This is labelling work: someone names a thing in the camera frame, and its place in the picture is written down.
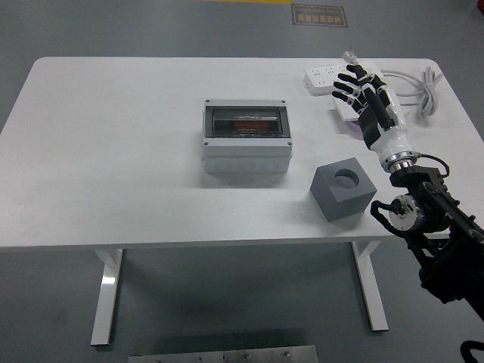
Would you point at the small white socket panel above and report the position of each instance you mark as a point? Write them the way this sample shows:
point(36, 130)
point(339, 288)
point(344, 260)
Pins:
point(342, 109)

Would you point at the long white power strip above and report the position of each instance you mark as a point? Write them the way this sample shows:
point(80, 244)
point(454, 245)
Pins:
point(321, 79)

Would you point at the transparent smoky box lid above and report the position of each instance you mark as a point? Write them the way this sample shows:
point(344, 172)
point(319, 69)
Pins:
point(227, 113)

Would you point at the grey electrical junction box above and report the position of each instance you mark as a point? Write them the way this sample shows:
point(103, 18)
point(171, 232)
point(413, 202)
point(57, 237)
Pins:
point(246, 151)

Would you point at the white table leg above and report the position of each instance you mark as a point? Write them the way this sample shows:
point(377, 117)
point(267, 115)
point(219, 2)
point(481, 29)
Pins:
point(106, 295)
point(372, 295)

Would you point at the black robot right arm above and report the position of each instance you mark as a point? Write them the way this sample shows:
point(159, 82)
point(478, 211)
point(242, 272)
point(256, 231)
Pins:
point(446, 227)

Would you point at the brown floor sign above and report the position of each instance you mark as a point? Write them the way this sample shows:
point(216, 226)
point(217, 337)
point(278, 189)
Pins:
point(319, 15)

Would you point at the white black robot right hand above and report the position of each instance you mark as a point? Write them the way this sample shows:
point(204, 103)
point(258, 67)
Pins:
point(393, 141)

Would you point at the orange cylinder battery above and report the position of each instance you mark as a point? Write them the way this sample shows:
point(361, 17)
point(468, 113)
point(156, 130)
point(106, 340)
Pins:
point(249, 125)

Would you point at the grey block holder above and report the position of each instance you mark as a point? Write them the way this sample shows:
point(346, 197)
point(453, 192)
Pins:
point(340, 204)

